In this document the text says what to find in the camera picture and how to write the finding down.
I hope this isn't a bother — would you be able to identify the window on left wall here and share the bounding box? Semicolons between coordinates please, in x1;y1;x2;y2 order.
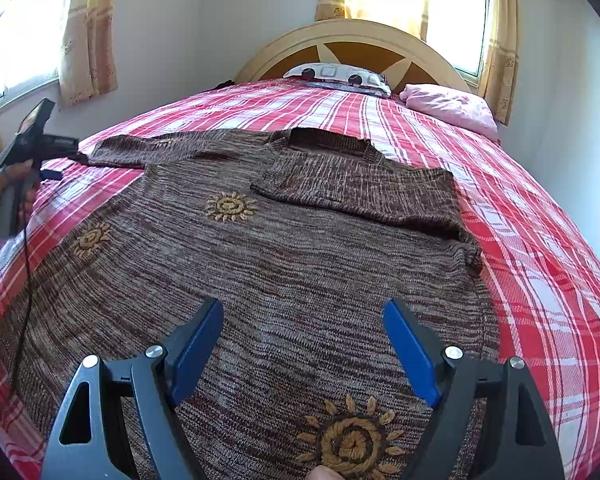
0;0;70;108

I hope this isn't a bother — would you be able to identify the window behind headboard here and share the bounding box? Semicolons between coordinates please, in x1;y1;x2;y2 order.
427;0;491;79

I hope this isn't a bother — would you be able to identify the yellow curtain right of headboard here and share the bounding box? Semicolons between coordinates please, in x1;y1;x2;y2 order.
479;0;519;126

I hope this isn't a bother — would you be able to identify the red white plaid bedspread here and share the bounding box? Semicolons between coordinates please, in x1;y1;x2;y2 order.
0;80;600;479

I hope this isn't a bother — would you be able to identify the person's left hand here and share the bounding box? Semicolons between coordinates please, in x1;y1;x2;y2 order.
0;159;40;231

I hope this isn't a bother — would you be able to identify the brown knitted sweater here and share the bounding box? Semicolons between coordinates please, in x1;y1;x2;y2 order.
0;129;498;479

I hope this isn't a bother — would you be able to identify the white patterned pillow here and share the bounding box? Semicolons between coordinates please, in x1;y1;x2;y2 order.
283;63;392;99

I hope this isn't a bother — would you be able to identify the yellow curtain on left wall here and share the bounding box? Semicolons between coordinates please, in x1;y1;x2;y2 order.
58;0;118;106

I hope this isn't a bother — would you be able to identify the pink pillow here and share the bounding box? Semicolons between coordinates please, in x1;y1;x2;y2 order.
399;84;500;144

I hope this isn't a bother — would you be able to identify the wooden arched headboard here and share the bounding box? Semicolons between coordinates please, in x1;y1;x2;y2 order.
235;18;469;94

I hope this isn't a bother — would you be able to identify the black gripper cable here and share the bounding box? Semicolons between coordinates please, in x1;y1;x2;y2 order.
10;169;64;394

